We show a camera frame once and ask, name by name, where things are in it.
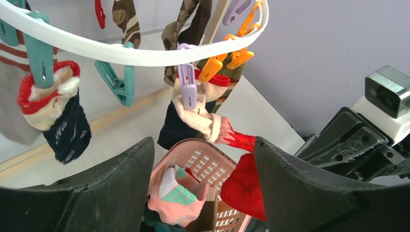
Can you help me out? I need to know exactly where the beige argyle pattern sock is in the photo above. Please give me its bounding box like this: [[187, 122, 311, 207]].
[[161, 0, 201, 87]]

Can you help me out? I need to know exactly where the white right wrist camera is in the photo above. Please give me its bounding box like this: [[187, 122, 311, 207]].
[[351, 65, 410, 145]]

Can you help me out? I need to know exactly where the brown and tan sock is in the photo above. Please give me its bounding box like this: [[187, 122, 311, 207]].
[[186, 186, 218, 232]]

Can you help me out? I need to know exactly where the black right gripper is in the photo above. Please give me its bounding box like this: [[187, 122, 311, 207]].
[[296, 107, 410, 182]]

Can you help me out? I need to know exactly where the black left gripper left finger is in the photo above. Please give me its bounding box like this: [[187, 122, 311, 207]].
[[0, 137, 155, 232]]

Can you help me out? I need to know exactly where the white round clip hanger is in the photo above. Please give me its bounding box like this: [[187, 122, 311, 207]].
[[0, 0, 269, 67]]

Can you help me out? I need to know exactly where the dark green patterned sock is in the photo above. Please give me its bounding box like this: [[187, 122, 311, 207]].
[[139, 203, 186, 232]]

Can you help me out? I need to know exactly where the navy sock with santa cuff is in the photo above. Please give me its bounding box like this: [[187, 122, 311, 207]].
[[17, 60, 92, 164]]

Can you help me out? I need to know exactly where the pink plastic laundry basket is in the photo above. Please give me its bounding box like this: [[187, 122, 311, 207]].
[[148, 139, 251, 232]]

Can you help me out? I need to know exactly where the red santa pattern sock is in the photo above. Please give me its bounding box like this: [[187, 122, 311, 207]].
[[172, 75, 256, 153]]

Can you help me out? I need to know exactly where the brown sock with striped toe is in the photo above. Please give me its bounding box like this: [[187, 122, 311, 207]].
[[178, 0, 212, 45]]

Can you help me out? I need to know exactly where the olive green and orange sock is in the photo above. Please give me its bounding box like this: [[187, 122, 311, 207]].
[[197, 53, 247, 140]]

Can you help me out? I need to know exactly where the pink sock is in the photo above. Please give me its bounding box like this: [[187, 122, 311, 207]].
[[147, 165, 210, 227]]

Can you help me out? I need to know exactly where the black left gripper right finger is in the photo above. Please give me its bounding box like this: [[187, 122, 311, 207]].
[[254, 137, 410, 232]]

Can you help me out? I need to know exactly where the brown and beige striped sock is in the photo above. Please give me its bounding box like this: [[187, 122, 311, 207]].
[[112, 0, 141, 49]]

